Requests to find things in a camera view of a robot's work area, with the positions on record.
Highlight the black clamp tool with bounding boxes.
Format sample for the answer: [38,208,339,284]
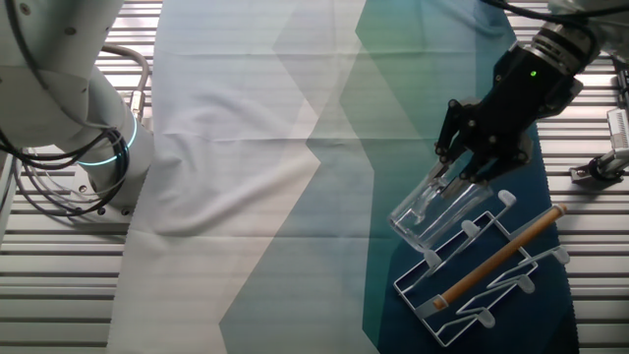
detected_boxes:
[569,148,629,186]

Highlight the teal white gradient tablecloth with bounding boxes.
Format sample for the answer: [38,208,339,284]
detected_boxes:
[107,0,581,354]

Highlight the clear plastic cup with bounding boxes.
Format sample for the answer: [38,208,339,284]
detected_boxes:
[387,171,494,255]

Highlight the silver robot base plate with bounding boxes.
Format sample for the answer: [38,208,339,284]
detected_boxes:
[68,166,137,217]

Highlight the black base cable bundle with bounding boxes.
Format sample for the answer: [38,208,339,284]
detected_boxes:
[0,125,130,217]

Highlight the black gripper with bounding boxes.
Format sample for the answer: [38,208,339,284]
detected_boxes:
[430,42,584,200]

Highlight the black bracket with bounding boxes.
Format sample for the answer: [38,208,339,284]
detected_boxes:
[613,58,629,107]

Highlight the grey conduit hose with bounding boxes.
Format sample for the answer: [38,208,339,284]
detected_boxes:
[100,43,151,122]

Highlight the white wire cup rack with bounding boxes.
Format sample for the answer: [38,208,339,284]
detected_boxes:
[392,189,571,348]

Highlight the black cable with plug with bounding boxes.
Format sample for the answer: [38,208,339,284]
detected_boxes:
[479,0,629,25]

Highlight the silver exterior camera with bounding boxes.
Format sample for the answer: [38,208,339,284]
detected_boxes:
[606,107,629,150]

